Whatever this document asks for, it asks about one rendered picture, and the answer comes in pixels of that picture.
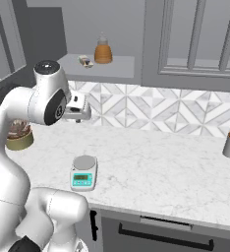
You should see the grey glass cabinet door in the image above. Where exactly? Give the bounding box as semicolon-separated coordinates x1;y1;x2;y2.
0;0;28;87

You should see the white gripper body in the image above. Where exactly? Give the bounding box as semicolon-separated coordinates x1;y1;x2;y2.
63;103;92;123

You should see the long black bar handle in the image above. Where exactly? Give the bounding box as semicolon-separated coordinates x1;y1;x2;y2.
117;221;215;252

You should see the short black cabinet handle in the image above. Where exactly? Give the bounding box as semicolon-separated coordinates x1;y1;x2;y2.
89;210;99;242

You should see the orange honey bottle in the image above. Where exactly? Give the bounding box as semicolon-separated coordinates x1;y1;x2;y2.
93;31;114;65

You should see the grey base cabinet door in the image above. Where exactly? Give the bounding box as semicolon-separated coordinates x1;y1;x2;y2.
75;206;103;252

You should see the white teal digital scale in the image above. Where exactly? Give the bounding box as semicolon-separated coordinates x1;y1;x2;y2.
69;155;98;192

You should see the grey dishwasher door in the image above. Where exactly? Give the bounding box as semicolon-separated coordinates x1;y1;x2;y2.
100;215;230;252

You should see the grey panelled cabinet door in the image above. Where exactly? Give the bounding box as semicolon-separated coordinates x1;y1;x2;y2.
141;0;230;94

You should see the grey wall cabinet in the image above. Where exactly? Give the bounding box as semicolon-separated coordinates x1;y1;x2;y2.
22;0;144;87

